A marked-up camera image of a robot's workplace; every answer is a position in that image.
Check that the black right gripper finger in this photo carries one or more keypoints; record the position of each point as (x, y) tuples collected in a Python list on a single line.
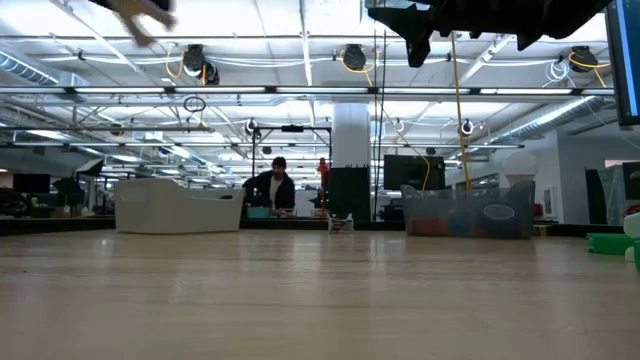
[(419, 47), (405, 17)]

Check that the silver staple remover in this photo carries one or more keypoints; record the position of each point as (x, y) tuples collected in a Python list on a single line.
[(142, 20), (341, 225)]

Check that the mint green stapler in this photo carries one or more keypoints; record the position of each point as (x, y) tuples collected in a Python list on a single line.
[(634, 225)]

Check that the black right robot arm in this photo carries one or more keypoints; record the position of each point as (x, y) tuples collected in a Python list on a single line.
[(560, 17)]

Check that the long white light strip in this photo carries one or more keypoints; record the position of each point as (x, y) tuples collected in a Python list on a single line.
[(120, 90)]

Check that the small black ceiling reel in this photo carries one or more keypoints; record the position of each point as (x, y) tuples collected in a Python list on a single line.
[(466, 127), (251, 126)]

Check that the white square column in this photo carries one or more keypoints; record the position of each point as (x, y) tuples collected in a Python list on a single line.
[(351, 135)]

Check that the black computer monitor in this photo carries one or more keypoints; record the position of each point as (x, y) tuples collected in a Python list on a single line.
[(617, 75)]

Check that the small red background object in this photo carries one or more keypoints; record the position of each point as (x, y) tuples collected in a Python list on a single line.
[(324, 170)]

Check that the clear smoky plastic bin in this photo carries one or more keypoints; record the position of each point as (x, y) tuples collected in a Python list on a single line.
[(450, 205)]

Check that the black cabinet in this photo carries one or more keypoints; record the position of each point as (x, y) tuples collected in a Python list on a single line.
[(350, 195)]

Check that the black softbox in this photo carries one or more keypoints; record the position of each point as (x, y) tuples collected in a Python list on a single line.
[(91, 167)]

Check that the black studio umbrella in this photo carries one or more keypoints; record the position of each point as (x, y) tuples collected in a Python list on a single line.
[(68, 189)]

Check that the black background monitor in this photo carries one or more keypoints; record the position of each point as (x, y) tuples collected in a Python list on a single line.
[(631, 180), (31, 183)]

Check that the person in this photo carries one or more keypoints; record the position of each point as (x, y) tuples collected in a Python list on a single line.
[(280, 192)]

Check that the red background item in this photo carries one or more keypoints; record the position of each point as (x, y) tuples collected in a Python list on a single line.
[(538, 210)]

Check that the grey plastic bin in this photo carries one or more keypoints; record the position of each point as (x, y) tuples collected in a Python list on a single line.
[(175, 212)]

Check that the dark standing panel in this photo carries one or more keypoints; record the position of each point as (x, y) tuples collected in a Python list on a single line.
[(595, 197)]

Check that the teal box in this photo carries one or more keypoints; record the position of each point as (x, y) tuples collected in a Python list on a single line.
[(259, 212)]

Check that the black wall screen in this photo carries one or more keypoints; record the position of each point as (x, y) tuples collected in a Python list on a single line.
[(414, 172)]

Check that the black background rig frame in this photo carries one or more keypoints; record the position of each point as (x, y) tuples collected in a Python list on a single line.
[(292, 128)]

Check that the framed wall picture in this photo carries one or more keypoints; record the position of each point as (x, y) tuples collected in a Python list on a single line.
[(548, 201)]

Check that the black aluminium table frame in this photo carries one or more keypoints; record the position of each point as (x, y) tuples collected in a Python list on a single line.
[(50, 226)]

